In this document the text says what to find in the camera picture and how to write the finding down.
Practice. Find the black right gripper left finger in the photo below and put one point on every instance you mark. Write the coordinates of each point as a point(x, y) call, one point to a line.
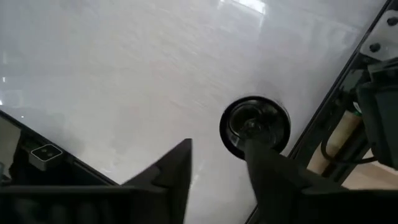
point(177, 174)

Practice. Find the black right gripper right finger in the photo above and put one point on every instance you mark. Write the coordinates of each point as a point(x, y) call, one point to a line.
point(273, 186)

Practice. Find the white Celsius can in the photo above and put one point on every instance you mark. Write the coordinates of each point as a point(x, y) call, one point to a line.
point(258, 118)

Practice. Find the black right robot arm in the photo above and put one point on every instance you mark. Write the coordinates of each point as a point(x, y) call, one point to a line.
point(382, 124)

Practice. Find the small grey table camera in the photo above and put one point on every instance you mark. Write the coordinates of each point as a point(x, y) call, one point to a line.
point(46, 154)

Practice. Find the white bracket plate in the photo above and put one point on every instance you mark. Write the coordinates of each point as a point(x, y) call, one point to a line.
point(384, 34)

